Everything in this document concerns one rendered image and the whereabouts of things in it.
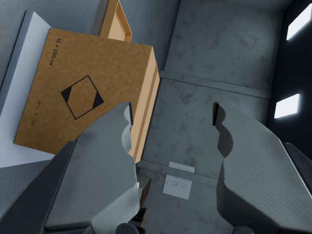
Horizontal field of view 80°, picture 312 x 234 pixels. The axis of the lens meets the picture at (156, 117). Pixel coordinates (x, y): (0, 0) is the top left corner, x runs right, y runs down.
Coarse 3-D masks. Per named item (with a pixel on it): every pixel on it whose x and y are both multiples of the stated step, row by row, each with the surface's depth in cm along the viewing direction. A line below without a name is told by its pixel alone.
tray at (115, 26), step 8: (112, 0) 77; (112, 8) 77; (120, 8) 82; (104, 16) 77; (112, 16) 76; (120, 16) 88; (104, 24) 76; (112, 24) 85; (120, 24) 93; (128, 24) 94; (104, 32) 76; (112, 32) 87; (120, 32) 96; (128, 32) 102; (128, 40) 102
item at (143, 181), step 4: (136, 176) 732; (140, 176) 749; (144, 176) 770; (140, 180) 682; (144, 180) 699; (148, 180) 715; (140, 184) 620; (144, 184) 634; (148, 184) 669; (140, 188) 575; (144, 188) 580; (148, 188) 714; (140, 192) 573; (144, 192) 593; (148, 192) 760; (140, 196) 571; (144, 196) 628; (140, 200) 569; (144, 200) 663; (140, 204) 563; (140, 208) 576
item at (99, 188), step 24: (96, 120) 10; (120, 120) 10; (96, 144) 8; (120, 144) 8; (72, 168) 7; (96, 168) 7; (120, 168) 7; (72, 192) 6; (96, 192) 6; (120, 192) 6; (48, 216) 5; (72, 216) 5; (96, 216) 5; (120, 216) 6
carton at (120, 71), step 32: (64, 32) 47; (64, 64) 46; (96, 64) 45; (128, 64) 44; (32, 96) 45; (64, 96) 45; (96, 96) 44; (128, 96) 43; (32, 128) 44; (64, 128) 44
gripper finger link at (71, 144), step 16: (64, 160) 7; (48, 176) 7; (32, 192) 6; (48, 192) 6; (16, 208) 6; (32, 208) 6; (48, 208) 6; (0, 224) 5; (16, 224) 5; (32, 224) 5
